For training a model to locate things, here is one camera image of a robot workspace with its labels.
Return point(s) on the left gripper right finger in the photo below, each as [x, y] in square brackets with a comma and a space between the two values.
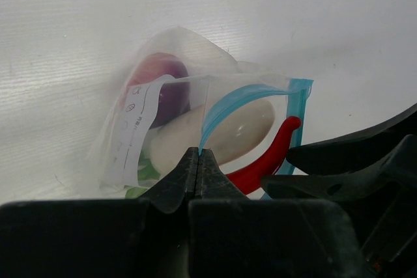
[211, 183]

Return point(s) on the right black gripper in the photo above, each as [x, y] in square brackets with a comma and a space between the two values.
[372, 174]

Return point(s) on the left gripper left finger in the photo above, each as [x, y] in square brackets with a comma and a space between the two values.
[178, 186]

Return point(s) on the red chili pepper toy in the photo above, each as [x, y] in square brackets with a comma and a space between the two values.
[248, 178]

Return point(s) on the white radish toy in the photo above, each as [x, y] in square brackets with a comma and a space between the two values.
[234, 137]

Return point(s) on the purple onion toy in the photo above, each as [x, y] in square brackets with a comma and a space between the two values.
[174, 99]

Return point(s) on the clear zip top bag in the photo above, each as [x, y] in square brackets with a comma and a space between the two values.
[217, 81]

